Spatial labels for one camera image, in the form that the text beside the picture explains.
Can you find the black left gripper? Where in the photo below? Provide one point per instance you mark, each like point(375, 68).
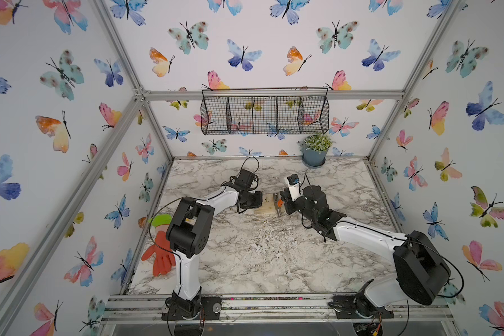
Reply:
point(257, 199)

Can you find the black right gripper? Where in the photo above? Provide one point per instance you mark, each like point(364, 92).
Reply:
point(288, 200)

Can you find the wooden board with holes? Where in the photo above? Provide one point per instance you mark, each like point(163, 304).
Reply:
point(267, 207)

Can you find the orange handled claw hammer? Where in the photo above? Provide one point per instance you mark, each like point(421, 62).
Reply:
point(278, 204)

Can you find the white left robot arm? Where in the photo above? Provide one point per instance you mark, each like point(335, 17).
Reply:
point(189, 232)

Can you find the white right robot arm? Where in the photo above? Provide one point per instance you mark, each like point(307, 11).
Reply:
point(420, 271)

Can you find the blue pot green plant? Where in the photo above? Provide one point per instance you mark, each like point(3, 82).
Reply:
point(314, 149)

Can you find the red silicone glove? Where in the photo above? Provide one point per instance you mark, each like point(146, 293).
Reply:
point(164, 260)

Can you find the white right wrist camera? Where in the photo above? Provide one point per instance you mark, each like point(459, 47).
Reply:
point(293, 185)

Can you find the green spatula yellow handle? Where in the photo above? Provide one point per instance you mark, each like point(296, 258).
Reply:
point(161, 219)

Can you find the black wire wall basket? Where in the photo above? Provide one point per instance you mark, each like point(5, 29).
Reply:
point(272, 111)

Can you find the aluminium front rail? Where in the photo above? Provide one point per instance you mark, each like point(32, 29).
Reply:
point(270, 308)

